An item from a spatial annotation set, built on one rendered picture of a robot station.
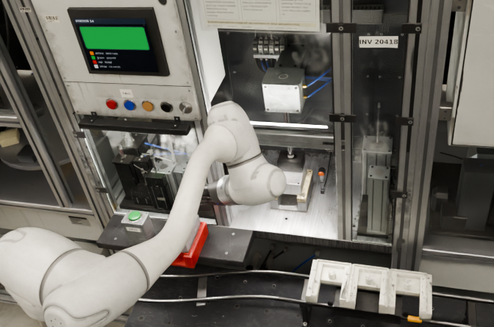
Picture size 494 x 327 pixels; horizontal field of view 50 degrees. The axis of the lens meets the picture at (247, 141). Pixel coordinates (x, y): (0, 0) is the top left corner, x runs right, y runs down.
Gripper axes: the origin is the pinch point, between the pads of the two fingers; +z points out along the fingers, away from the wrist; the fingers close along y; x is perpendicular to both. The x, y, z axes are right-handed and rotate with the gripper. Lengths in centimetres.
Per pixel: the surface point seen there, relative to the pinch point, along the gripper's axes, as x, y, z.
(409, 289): 9, -57, -45
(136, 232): 11.0, 1.5, 21.2
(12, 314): 40, -19, 163
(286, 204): -14.1, -36.4, -5.6
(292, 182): -18.2, -29.5, -14.0
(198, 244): 9.7, -13.5, 5.7
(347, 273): 8, -47, -30
